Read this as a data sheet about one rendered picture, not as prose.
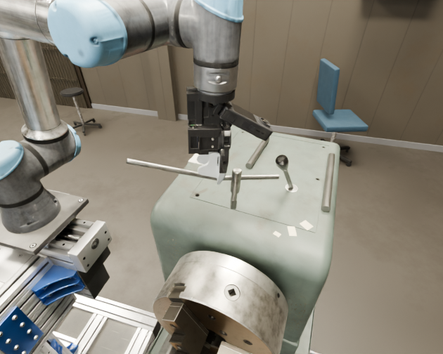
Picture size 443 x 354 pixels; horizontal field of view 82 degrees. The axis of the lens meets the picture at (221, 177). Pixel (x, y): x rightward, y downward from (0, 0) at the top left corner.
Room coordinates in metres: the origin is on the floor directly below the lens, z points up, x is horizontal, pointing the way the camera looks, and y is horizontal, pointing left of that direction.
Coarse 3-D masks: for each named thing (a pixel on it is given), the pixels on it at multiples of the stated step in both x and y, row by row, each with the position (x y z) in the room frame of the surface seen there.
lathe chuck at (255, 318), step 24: (192, 264) 0.35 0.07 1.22; (168, 288) 0.30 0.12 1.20; (192, 288) 0.29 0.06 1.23; (216, 288) 0.28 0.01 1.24; (240, 288) 0.29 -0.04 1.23; (192, 312) 0.26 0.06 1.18; (216, 312) 0.24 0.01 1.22; (240, 312) 0.24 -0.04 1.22; (264, 312) 0.25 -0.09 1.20; (240, 336) 0.22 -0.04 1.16; (264, 336) 0.21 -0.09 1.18
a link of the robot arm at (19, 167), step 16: (0, 144) 0.60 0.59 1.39; (16, 144) 0.60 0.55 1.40; (0, 160) 0.53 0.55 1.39; (16, 160) 0.55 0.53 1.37; (32, 160) 0.59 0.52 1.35; (0, 176) 0.51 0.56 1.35; (16, 176) 0.53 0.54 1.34; (32, 176) 0.57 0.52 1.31; (0, 192) 0.51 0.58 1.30; (16, 192) 0.52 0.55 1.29; (32, 192) 0.55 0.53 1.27
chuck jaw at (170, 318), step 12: (180, 288) 0.30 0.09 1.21; (180, 300) 0.27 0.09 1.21; (168, 312) 0.26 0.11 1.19; (180, 312) 0.25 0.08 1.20; (168, 324) 0.24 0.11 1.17; (180, 324) 0.23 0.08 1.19; (192, 324) 0.24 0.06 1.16; (180, 336) 0.22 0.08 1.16; (192, 336) 0.22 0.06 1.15; (204, 336) 0.23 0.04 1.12; (180, 348) 0.21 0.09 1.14; (192, 348) 0.20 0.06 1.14
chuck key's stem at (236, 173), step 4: (236, 168) 0.47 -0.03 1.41; (232, 172) 0.46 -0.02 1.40; (236, 172) 0.46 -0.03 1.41; (240, 172) 0.46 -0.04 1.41; (232, 176) 0.46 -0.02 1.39; (236, 176) 0.45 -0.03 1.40; (240, 176) 0.46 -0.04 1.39; (236, 180) 0.45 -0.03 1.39; (232, 184) 0.46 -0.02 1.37; (236, 184) 0.45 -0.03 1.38; (232, 188) 0.46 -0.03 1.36; (236, 188) 0.45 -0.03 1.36; (232, 192) 0.45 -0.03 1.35; (236, 192) 0.45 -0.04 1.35; (232, 196) 0.46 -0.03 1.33; (236, 196) 0.46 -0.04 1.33; (232, 200) 0.46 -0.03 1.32; (236, 200) 0.46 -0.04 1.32; (232, 204) 0.46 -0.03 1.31; (236, 204) 0.46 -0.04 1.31; (232, 208) 0.46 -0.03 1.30
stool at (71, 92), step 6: (66, 90) 3.46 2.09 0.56; (72, 90) 3.46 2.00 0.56; (78, 90) 3.46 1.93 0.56; (66, 96) 3.30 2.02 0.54; (72, 96) 3.32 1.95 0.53; (78, 108) 3.43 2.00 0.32; (90, 120) 3.57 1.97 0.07; (78, 126) 3.38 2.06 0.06; (84, 126) 3.37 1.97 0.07; (84, 132) 3.23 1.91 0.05
